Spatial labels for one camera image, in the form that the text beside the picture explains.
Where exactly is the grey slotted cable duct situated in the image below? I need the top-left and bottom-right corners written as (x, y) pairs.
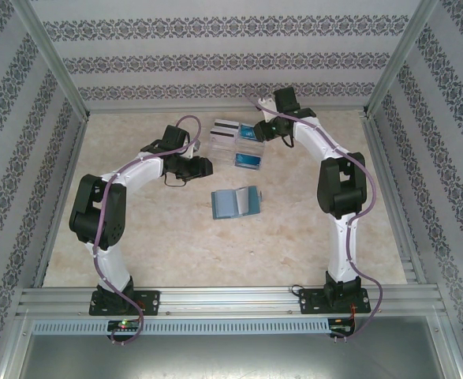
top-left (32, 318), bottom-right (330, 336)

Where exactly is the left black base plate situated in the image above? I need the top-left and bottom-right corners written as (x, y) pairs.
top-left (88, 290), bottom-right (161, 317)

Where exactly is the blue plastic card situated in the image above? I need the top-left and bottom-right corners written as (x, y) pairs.
top-left (233, 153), bottom-right (263, 169)

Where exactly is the aluminium mounting rail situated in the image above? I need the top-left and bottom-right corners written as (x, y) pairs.
top-left (16, 286), bottom-right (444, 317)

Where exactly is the aluminium frame post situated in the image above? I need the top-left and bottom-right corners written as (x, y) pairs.
top-left (20, 0), bottom-right (91, 120)
top-left (361, 0), bottom-right (440, 118)

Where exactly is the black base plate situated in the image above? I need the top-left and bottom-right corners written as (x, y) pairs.
top-left (88, 290), bottom-right (161, 317)
top-left (298, 287), bottom-right (372, 315)

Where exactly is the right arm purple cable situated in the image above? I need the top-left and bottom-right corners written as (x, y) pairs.
top-left (245, 93), bottom-right (383, 343)

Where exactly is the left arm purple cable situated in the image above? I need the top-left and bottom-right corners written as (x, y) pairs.
top-left (92, 114), bottom-right (201, 347)

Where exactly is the grey metal sheet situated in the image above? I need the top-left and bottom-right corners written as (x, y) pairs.
top-left (20, 333), bottom-right (459, 379)

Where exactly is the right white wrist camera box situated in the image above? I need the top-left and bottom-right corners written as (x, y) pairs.
top-left (256, 97), bottom-right (282, 124)

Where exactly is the teal leather card holder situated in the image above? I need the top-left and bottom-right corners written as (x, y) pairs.
top-left (210, 184), bottom-right (263, 220)

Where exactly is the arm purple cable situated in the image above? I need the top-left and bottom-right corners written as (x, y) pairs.
top-left (245, 93), bottom-right (383, 343)
top-left (92, 114), bottom-right (201, 347)

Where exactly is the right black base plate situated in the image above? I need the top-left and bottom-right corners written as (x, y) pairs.
top-left (298, 287), bottom-right (372, 315)

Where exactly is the aluminium side rail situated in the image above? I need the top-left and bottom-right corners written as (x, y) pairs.
top-left (32, 116), bottom-right (91, 288)
top-left (359, 114), bottom-right (428, 285)

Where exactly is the clear acrylic card stand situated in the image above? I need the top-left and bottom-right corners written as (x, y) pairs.
top-left (207, 118), bottom-right (266, 173)

